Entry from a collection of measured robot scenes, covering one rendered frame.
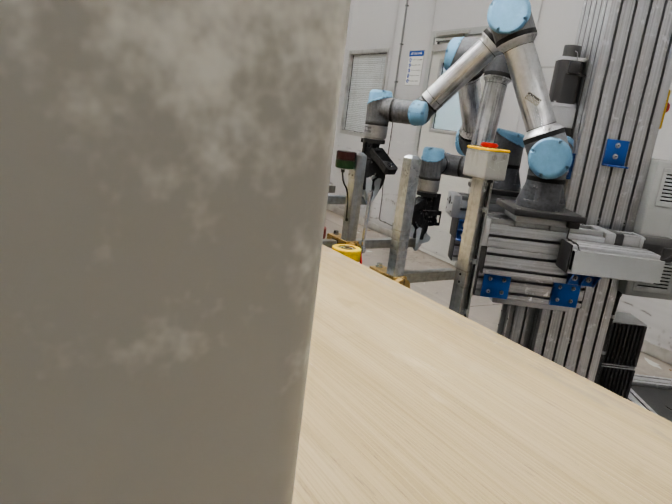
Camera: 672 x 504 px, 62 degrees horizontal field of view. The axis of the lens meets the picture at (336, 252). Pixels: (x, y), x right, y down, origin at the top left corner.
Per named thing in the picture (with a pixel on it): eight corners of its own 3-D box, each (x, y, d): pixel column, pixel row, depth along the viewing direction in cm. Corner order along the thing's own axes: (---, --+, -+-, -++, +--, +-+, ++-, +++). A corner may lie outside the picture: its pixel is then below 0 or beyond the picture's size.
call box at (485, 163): (482, 179, 134) (488, 146, 132) (504, 184, 128) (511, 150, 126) (461, 178, 130) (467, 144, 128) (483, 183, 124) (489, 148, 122)
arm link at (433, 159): (449, 149, 192) (441, 148, 185) (444, 180, 195) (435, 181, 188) (428, 146, 196) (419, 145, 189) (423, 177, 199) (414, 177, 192)
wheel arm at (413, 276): (447, 279, 177) (449, 266, 176) (454, 282, 175) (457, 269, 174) (332, 288, 154) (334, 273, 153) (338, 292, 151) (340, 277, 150)
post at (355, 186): (342, 297, 184) (361, 151, 172) (348, 301, 181) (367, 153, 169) (333, 298, 182) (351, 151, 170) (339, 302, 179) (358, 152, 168)
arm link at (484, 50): (517, -1, 175) (402, 109, 194) (514, -9, 165) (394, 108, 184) (541, 27, 174) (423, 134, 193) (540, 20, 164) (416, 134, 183)
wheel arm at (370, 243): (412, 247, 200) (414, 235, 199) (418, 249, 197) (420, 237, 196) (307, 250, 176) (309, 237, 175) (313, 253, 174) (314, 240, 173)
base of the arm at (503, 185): (513, 187, 234) (518, 164, 232) (524, 192, 220) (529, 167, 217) (478, 183, 234) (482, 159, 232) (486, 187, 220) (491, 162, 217)
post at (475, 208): (450, 351, 143) (482, 176, 132) (464, 359, 139) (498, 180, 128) (437, 353, 140) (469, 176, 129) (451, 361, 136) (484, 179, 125)
